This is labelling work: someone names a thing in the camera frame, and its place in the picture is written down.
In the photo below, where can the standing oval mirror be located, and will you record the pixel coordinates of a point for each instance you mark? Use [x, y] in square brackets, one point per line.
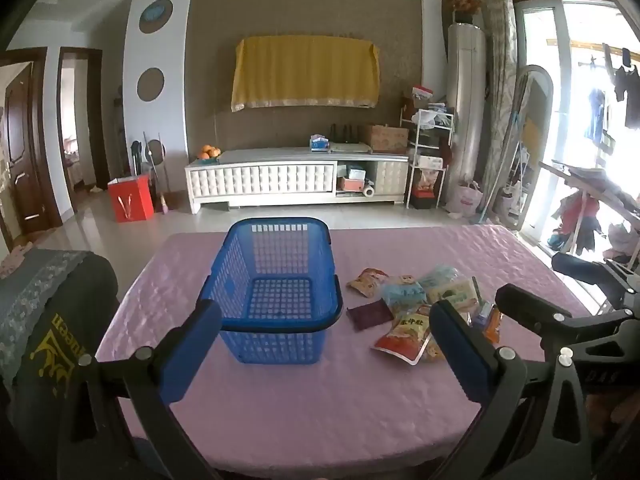
[532, 135]

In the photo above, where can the dark hanging garment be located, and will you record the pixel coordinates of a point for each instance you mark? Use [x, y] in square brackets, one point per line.
[627, 90]

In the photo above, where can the patterned upright mattress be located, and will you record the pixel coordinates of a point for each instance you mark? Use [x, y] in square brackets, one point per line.
[500, 60]

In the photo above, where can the teal and white box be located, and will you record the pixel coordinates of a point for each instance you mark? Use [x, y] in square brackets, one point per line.
[357, 174]

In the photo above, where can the flat red box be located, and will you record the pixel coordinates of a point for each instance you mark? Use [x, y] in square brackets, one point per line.
[350, 184]

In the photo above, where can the red clothes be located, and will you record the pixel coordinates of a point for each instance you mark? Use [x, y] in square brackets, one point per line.
[575, 215]

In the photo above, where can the cardboard box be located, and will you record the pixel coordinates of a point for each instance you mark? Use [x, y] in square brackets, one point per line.
[386, 139]

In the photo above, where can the blue plastic basket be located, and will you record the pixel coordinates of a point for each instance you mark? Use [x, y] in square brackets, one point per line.
[280, 322]

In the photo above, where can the white shelf rack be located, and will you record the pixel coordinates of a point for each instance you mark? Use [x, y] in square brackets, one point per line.
[430, 152]

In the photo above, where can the wooden drying rack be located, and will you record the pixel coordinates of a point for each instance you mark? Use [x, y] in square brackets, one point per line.
[585, 177]

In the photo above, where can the small orange snack packet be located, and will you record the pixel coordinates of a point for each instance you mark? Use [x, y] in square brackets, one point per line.
[492, 325]

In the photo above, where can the red and white snack packet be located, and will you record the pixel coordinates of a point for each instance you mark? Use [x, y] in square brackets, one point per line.
[402, 337]

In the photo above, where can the broom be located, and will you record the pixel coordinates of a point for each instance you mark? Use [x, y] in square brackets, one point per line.
[163, 202]

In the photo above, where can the maroon packet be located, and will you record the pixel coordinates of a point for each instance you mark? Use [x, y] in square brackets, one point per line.
[370, 314]

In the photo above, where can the bowl of oranges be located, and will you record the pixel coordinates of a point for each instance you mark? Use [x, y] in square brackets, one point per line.
[209, 152]

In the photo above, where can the pink crumpled cloth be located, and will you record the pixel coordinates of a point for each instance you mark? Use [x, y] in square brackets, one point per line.
[12, 260]

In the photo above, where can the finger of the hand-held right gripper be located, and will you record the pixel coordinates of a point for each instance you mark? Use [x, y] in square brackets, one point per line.
[580, 267]
[530, 307]

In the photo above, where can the brown wooden door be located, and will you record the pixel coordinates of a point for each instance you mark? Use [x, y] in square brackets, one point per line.
[25, 150]

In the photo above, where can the round wall decor blue centre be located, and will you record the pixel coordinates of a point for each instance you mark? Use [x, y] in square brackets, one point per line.
[156, 15]

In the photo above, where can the vase of dried flowers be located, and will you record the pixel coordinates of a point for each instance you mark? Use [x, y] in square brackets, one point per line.
[465, 5]

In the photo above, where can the blue tissue box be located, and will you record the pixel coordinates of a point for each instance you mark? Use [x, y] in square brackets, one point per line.
[320, 143]

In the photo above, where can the red paper bag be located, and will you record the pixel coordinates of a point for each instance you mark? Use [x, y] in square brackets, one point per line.
[131, 200]

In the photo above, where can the white shopping bag pink print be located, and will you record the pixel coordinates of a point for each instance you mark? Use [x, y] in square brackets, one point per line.
[465, 200]

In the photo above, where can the blue hanging garment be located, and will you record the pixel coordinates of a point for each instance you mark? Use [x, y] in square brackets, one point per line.
[596, 115]

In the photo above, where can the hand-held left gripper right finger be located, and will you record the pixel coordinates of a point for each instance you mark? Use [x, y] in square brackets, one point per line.
[460, 350]

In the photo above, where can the light blue snack packet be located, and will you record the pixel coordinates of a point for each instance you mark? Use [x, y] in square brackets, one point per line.
[402, 294]

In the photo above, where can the paper towel roll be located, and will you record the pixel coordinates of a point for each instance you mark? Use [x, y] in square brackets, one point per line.
[368, 191]

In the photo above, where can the orange printed bag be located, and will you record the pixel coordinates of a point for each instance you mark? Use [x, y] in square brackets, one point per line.
[431, 181]

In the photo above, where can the silver tower air conditioner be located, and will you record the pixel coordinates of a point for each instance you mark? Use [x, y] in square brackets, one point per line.
[467, 110]

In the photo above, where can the small blue snack packet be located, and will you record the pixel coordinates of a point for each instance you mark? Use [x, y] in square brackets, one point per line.
[481, 316]

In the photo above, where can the white tv cabinet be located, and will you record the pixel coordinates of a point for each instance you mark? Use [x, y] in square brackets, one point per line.
[260, 180]

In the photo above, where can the clear bag of white crackers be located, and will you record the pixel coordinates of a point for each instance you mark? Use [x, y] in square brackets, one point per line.
[455, 294]

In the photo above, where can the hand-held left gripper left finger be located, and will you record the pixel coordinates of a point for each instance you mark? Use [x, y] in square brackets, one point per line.
[192, 345]

